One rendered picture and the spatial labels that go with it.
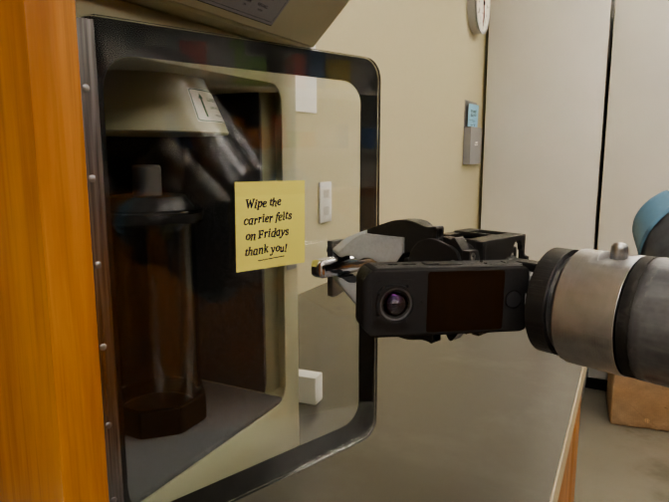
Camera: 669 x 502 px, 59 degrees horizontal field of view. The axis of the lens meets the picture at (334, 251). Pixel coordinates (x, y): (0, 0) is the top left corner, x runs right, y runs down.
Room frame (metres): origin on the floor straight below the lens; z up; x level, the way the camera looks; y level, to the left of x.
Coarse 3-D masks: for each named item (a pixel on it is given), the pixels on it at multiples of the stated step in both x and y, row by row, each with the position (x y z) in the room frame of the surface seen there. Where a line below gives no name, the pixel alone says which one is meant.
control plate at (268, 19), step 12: (204, 0) 0.50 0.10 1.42; (216, 0) 0.51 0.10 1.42; (228, 0) 0.52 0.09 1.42; (240, 0) 0.53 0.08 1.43; (252, 0) 0.54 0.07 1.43; (264, 0) 0.55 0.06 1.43; (276, 0) 0.56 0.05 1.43; (288, 0) 0.58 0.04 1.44; (240, 12) 0.54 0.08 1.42; (252, 12) 0.55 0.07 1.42; (264, 12) 0.56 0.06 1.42; (276, 12) 0.58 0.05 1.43
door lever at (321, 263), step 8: (336, 256) 0.51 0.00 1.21; (312, 264) 0.50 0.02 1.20; (320, 264) 0.49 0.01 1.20; (328, 264) 0.49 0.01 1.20; (336, 264) 0.50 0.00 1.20; (344, 264) 0.51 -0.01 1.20; (352, 264) 0.51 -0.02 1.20; (360, 264) 0.52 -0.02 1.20; (312, 272) 0.50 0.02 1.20; (320, 272) 0.49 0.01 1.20; (328, 272) 0.49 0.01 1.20; (336, 272) 0.50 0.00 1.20; (344, 272) 0.51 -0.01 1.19; (352, 272) 0.52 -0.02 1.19
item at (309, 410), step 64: (128, 64) 0.43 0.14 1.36; (192, 64) 0.47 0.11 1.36; (256, 64) 0.51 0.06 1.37; (320, 64) 0.56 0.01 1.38; (128, 128) 0.43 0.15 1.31; (192, 128) 0.46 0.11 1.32; (256, 128) 0.51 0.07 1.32; (320, 128) 0.56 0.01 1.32; (128, 192) 0.43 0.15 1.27; (192, 192) 0.46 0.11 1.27; (320, 192) 0.55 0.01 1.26; (128, 256) 0.43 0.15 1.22; (192, 256) 0.46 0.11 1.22; (320, 256) 0.55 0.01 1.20; (128, 320) 0.42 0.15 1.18; (192, 320) 0.46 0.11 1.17; (256, 320) 0.50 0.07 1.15; (320, 320) 0.55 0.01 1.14; (128, 384) 0.42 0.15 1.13; (192, 384) 0.46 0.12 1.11; (256, 384) 0.50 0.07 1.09; (320, 384) 0.55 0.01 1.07; (128, 448) 0.42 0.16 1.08; (192, 448) 0.46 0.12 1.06; (256, 448) 0.50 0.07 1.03; (320, 448) 0.55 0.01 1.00
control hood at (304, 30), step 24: (144, 0) 0.46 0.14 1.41; (168, 0) 0.47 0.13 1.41; (192, 0) 0.49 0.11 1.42; (312, 0) 0.60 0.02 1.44; (336, 0) 0.64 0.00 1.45; (216, 24) 0.55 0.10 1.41; (240, 24) 0.56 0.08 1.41; (264, 24) 0.58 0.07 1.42; (288, 24) 0.61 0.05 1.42; (312, 24) 0.64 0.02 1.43
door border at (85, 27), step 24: (96, 72) 0.41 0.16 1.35; (96, 96) 0.41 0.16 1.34; (96, 120) 0.41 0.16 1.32; (96, 144) 0.41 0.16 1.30; (96, 168) 0.41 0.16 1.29; (96, 192) 0.41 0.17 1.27; (96, 216) 0.41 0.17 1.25; (96, 240) 0.41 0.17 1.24; (96, 264) 0.41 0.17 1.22; (96, 288) 0.41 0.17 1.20; (120, 456) 0.41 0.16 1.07; (120, 480) 0.41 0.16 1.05
